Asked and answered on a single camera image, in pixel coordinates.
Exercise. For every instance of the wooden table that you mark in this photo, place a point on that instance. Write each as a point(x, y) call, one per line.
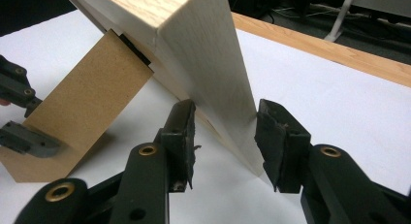
point(323, 51)

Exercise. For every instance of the wooden picture frame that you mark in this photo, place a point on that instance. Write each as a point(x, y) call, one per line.
point(194, 56)

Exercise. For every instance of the white metal stand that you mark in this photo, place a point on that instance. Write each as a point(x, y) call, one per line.
point(339, 17)

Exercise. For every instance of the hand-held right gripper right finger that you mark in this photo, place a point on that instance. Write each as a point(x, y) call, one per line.
point(284, 146)

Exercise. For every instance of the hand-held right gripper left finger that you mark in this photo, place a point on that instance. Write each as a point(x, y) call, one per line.
point(179, 136)

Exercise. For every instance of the white table mat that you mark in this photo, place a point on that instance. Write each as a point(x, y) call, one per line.
point(323, 104)

